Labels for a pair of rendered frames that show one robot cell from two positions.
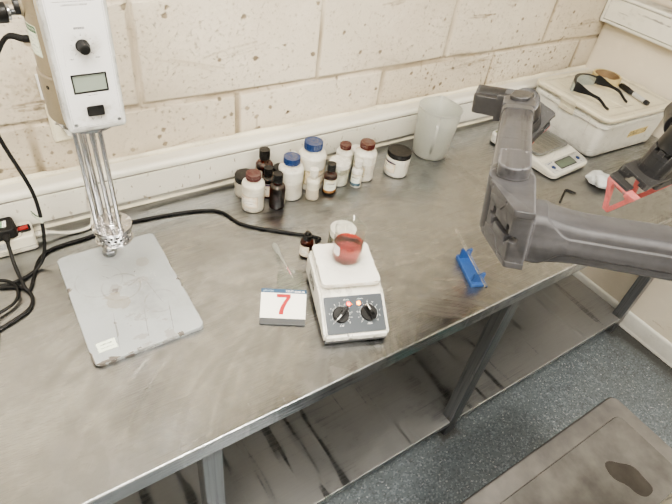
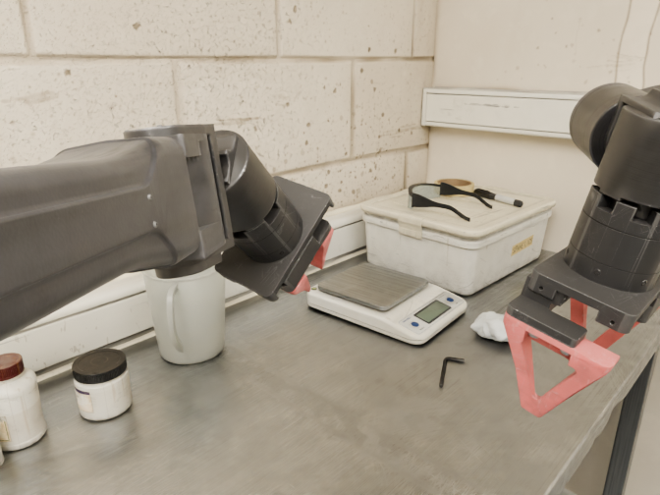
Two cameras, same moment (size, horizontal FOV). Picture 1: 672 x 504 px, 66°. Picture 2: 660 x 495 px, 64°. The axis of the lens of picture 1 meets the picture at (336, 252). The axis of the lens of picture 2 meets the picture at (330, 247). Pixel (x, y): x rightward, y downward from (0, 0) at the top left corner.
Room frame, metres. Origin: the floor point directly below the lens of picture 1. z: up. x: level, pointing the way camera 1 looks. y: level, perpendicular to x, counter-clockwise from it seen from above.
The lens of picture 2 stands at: (0.62, -0.35, 1.20)
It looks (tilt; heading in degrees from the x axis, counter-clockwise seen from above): 20 degrees down; 352
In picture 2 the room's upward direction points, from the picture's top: straight up
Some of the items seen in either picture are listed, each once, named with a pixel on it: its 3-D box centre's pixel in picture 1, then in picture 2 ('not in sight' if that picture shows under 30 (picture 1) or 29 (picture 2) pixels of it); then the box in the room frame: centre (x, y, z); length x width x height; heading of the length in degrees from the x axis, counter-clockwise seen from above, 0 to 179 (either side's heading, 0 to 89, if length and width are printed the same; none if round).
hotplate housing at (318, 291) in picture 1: (345, 287); not in sight; (0.74, -0.03, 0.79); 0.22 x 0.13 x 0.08; 18
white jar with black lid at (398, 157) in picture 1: (397, 161); (102, 383); (1.27, -0.13, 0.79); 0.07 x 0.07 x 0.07
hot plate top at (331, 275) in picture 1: (345, 263); not in sight; (0.77, -0.02, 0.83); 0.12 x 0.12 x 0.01; 18
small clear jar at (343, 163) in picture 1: (338, 171); not in sight; (1.17, 0.03, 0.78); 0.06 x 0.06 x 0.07
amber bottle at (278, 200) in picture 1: (277, 189); not in sight; (1.03, 0.16, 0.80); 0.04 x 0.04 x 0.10
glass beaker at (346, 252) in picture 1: (348, 242); not in sight; (0.78, -0.02, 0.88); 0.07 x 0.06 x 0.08; 176
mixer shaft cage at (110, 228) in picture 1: (102, 180); not in sight; (0.68, 0.40, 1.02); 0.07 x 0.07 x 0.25
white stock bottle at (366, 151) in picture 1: (365, 159); (12, 399); (1.22, -0.04, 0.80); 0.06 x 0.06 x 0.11
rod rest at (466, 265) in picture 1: (471, 266); not in sight; (0.90, -0.31, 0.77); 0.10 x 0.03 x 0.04; 16
